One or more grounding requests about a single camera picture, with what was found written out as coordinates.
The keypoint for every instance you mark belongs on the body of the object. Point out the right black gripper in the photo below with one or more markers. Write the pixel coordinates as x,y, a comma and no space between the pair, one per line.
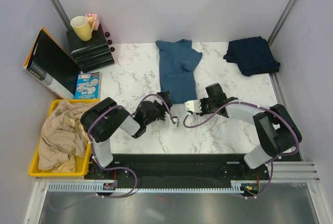
203,112

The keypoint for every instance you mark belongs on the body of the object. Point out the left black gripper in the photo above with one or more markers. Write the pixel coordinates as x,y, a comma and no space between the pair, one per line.
165,95

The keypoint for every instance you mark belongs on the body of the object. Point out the teal blue t-shirt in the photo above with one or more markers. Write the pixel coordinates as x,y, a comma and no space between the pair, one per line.
177,63

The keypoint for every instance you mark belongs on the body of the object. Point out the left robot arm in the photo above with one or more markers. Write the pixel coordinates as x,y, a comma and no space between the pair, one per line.
102,120

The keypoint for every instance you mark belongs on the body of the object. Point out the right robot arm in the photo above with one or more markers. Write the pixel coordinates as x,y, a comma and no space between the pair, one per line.
275,128

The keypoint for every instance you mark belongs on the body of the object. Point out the folded navy t-shirt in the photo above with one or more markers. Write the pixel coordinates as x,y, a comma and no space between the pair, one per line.
252,56

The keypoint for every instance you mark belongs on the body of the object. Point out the blue picture booklet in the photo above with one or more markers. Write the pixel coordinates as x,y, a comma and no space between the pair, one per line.
88,86

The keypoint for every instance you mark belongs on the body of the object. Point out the black stepped stand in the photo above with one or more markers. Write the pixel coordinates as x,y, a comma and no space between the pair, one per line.
93,54

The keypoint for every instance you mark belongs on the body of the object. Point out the pink small box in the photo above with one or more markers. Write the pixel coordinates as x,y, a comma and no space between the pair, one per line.
93,21

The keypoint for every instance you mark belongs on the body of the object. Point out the yellow plastic bin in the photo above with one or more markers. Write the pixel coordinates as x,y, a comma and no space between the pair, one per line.
81,163

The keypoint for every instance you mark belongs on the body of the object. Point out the beige t-shirt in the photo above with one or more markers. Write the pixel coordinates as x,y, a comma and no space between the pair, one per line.
63,137

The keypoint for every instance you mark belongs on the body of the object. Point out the yellow ceramic mug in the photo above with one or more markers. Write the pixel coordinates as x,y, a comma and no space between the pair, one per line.
81,27

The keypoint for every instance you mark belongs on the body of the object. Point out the black orange cardboard box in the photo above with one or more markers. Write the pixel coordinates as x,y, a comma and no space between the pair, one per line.
52,66

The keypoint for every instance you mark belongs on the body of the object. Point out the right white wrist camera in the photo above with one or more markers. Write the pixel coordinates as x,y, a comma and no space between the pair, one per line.
193,106

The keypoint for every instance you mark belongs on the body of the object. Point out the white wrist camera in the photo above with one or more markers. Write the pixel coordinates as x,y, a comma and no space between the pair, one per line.
193,106
174,122

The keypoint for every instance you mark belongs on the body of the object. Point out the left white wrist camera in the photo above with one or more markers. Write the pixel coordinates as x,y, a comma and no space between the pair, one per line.
174,122

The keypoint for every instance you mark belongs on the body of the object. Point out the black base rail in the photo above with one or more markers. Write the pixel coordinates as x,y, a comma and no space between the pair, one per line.
177,170

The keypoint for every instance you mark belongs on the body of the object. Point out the grey slotted cable duct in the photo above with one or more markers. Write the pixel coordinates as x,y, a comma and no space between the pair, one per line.
104,187

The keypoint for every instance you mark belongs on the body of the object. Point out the right aluminium frame post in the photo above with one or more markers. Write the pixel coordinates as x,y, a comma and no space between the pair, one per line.
281,21

